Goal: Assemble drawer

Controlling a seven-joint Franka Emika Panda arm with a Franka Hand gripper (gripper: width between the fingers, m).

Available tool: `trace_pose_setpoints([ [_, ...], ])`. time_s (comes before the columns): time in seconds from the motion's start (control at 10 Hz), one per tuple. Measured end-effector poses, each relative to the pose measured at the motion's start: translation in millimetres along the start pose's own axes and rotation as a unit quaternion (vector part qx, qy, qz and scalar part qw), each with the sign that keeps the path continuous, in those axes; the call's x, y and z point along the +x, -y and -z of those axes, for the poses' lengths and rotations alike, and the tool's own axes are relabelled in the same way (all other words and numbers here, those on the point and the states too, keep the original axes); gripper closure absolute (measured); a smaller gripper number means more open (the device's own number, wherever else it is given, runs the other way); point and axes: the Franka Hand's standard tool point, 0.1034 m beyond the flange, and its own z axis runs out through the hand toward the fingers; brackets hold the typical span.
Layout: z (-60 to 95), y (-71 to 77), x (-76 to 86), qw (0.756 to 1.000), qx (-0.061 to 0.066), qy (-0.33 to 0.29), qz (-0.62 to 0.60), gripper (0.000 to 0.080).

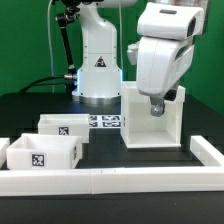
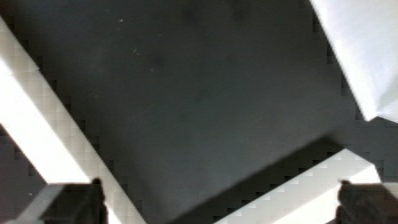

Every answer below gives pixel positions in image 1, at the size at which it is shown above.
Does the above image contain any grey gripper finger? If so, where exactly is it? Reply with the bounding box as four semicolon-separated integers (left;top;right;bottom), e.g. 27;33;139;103
150;97;165;117

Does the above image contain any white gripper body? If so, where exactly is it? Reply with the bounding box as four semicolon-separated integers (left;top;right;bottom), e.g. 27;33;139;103
136;37;194;98

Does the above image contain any white drawer cabinet frame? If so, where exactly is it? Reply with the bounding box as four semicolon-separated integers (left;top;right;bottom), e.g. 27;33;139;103
120;81;185;148

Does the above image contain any white drawer box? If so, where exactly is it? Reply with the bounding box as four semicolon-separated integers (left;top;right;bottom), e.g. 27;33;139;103
6;133;82;170
38;114;90;143

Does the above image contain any white front drawer box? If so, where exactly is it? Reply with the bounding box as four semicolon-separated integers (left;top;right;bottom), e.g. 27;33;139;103
6;133;82;170

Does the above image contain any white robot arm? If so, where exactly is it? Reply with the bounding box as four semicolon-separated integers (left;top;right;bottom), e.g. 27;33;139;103
54;0;211;117

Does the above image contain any printed marker sheet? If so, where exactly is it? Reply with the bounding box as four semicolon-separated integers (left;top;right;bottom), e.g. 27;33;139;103
89;115;121;129

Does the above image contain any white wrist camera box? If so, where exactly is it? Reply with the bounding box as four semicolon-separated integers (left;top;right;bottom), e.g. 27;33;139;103
127;42;140;65

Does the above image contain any white right fence rail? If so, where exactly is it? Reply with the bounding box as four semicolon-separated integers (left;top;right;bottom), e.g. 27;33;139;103
190;135;224;167

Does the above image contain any white fence rail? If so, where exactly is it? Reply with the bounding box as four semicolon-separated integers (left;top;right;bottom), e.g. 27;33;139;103
190;135;224;167
0;166;224;196
0;138;10;168

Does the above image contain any white front fence rail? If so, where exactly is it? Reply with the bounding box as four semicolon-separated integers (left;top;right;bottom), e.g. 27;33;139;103
0;166;224;196

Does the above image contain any black cable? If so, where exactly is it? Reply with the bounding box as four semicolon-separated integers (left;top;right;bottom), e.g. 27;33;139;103
18;75;78;95

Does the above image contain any white hanging cable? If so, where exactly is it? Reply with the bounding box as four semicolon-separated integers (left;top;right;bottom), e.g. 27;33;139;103
46;0;56;94

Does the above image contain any white left fence rail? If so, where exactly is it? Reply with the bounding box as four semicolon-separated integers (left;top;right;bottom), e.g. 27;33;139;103
0;138;10;168

